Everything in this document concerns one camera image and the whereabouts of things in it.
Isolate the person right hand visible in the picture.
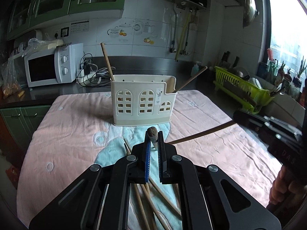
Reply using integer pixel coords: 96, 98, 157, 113
268, 165, 306, 207

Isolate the cream plastic utensil holder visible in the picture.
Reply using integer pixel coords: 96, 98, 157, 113
111, 74, 177, 126

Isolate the green dish rack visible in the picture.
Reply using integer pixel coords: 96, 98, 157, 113
214, 67, 274, 114

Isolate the pink towel with blue pattern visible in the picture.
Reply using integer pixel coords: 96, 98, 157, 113
17, 89, 283, 230

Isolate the soap dispenser bottle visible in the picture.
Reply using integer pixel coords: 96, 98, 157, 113
191, 61, 199, 77

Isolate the white microwave oven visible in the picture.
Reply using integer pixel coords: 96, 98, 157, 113
24, 43, 83, 88

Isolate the green lower cabinet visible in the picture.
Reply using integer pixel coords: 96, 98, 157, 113
1, 105, 51, 153

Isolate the hanging steel wok lid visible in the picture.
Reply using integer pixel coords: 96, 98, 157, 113
243, 0, 259, 28

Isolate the plastic bag of food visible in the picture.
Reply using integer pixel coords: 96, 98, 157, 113
1, 57, 21, 99

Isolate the power strip with cables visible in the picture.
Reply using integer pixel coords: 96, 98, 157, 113
76, 53, 111, 88

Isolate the yellow gas hose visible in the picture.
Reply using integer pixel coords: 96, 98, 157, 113
175, 10, 193, 62

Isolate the green wall cabinet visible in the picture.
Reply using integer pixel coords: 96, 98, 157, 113
7, 0, 125, 40

